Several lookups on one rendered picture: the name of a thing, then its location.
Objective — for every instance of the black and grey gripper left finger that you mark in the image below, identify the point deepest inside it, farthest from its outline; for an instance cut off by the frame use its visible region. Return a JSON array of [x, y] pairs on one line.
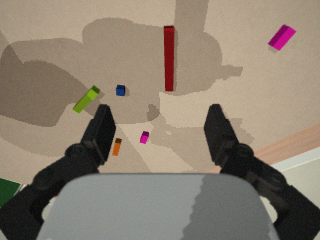
[[21, 216]]

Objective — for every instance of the small blue block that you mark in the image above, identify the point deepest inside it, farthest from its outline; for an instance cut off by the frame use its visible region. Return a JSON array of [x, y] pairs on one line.
[[120, 90]]

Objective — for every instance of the orange rectangular bar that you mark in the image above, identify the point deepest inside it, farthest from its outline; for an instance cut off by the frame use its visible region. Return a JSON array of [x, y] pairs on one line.
[[116, 146]]

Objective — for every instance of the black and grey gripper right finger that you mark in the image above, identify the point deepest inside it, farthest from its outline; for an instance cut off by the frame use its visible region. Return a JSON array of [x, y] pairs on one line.
[[297, 217]]

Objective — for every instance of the red rod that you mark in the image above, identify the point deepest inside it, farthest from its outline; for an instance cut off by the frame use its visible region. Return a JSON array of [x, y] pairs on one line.
[[169, 57]]

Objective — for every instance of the lime green rod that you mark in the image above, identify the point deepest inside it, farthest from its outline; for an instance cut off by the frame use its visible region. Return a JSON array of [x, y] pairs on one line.
[[86, 99]]

